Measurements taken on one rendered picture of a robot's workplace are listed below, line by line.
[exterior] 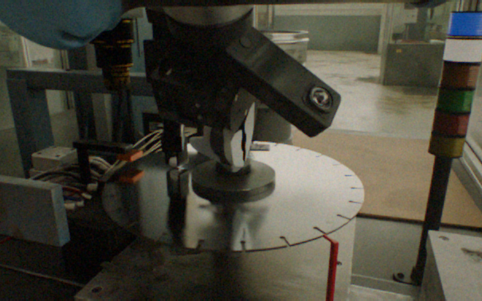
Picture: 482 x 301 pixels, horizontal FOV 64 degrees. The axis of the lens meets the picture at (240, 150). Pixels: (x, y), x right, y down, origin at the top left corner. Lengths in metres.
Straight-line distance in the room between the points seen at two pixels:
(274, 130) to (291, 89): 0.88
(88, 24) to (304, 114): 0.21
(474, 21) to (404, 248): 0.42
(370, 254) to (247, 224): 0.39
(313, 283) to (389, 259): 0.28
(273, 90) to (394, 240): 0.54
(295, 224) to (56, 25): 0.31
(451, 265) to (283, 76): 0.28
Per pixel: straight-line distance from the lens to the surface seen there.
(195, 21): 0.30
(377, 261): 0.74
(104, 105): 1.16
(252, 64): 0.33
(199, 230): 0.40
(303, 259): 0.54
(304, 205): 0.45
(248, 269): 0.51
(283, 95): 0.33
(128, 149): 0.57
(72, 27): 0.17
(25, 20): 0.19
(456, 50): 0.58
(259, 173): 0.50
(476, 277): 0.49
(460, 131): 0.60
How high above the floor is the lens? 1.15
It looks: 19 degrees down
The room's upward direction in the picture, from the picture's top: straight up
